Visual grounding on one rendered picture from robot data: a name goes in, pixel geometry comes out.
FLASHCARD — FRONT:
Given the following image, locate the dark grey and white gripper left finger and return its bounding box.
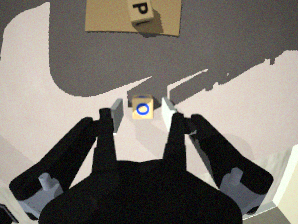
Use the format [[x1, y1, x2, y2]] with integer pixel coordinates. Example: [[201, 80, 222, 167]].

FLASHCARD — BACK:
[[9, 98, 124, 220]]

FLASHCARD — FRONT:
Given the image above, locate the tan mat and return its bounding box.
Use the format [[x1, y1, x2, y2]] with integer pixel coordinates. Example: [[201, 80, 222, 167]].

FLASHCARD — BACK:
[[85, 0, 182, 36]]

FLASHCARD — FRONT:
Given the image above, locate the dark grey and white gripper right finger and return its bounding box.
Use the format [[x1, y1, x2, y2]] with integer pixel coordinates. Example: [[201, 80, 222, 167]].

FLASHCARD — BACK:
[[156, 97, 274, 216]]

